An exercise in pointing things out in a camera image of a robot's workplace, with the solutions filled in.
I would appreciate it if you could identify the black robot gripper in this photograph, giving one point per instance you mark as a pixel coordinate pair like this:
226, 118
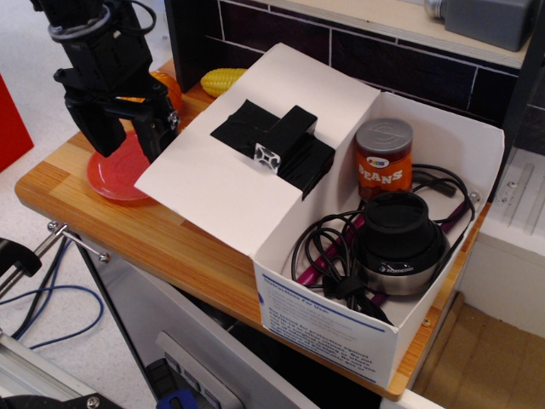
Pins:
105, 41

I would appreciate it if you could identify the white cardboard box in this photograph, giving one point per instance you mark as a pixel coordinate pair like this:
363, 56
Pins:
252, 210

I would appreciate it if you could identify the red plastic plate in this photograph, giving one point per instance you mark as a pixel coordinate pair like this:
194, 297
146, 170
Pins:
114, 177

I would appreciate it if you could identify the orange toy pumpkin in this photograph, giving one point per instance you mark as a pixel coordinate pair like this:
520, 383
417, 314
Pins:
174, 90

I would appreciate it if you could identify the yellow toy corn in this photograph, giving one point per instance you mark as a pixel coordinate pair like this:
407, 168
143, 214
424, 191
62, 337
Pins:
219, 81

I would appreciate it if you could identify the red box at left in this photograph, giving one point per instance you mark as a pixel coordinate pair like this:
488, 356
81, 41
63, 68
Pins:
15, 139

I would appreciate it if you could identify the black metal clamp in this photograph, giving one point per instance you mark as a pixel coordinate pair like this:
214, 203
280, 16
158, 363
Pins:
19, 261

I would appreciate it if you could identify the white cabinet under table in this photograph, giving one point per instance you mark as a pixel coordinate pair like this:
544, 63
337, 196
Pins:
180, 341

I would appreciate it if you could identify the orange beans can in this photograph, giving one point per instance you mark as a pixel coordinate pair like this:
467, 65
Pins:
384, 157

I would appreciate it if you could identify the black silver 3D mouse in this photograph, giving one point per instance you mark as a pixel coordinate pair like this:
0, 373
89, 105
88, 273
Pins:
400, 247

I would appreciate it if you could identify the grey metal box on shelf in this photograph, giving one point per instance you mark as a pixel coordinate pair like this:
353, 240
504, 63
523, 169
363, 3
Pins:
503, 23

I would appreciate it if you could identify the aluminium profile rail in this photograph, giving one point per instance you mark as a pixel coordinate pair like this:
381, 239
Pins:
24, 372

